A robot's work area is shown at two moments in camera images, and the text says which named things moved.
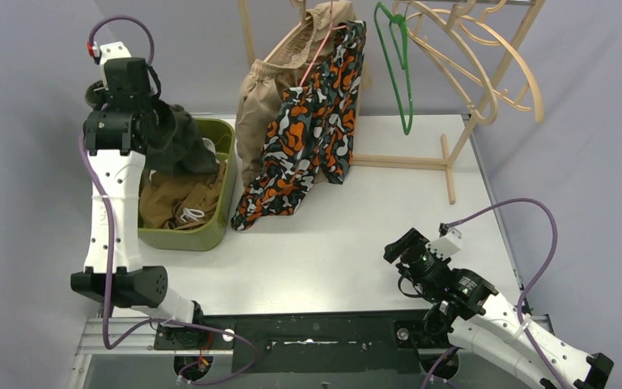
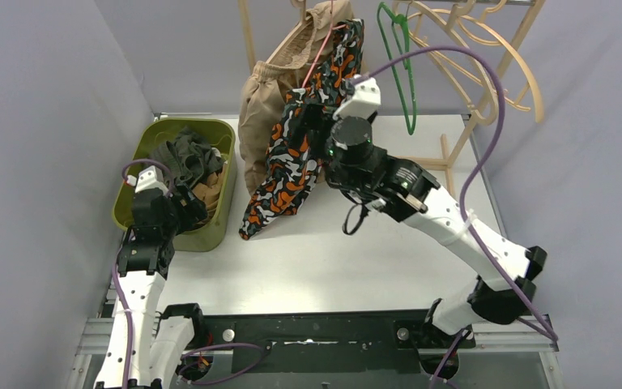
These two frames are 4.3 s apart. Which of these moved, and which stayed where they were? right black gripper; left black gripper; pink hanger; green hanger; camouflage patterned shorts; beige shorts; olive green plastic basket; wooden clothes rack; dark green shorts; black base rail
Moved: dark green shorts; right black gripper; left black gripper; camouflage patterned shorts; green hanger
Stayed: olive green plastic basket; pink hanger; beige shorts; wooden clothes rack; black base rail
